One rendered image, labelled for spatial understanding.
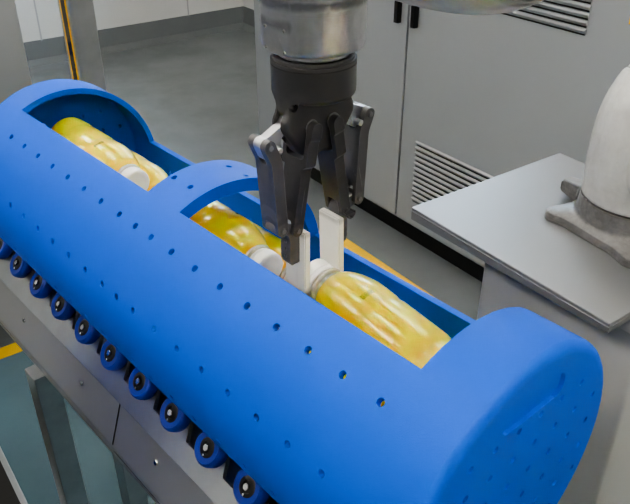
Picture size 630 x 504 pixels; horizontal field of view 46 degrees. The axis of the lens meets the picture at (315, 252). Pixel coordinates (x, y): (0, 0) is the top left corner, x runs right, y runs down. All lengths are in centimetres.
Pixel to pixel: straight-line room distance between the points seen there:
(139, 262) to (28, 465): 154
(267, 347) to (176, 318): 13
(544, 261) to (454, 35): 163
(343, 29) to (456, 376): 28
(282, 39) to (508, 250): 62
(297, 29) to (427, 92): 221
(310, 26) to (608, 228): 70
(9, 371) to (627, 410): 197
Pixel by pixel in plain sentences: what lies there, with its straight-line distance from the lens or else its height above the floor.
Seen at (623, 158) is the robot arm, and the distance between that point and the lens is 114.
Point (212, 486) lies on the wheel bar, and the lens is 90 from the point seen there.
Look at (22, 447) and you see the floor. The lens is 235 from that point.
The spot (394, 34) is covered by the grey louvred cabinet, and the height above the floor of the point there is 84.
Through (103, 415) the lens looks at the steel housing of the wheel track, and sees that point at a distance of 109.
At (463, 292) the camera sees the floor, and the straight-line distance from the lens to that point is 285.
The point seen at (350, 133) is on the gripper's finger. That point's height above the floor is 132.
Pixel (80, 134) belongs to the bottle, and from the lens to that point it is 111.
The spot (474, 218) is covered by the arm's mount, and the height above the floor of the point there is 102.
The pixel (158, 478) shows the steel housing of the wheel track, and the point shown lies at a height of 86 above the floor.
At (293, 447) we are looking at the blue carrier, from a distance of 64.
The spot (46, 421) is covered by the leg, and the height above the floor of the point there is 52.
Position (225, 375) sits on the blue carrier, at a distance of 69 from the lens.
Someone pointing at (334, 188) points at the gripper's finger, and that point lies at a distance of 71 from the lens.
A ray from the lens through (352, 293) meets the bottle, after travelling 69.
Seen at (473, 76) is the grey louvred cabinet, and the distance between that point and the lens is 263.
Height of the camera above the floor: 160
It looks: 32 degrees down
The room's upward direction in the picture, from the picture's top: straight up
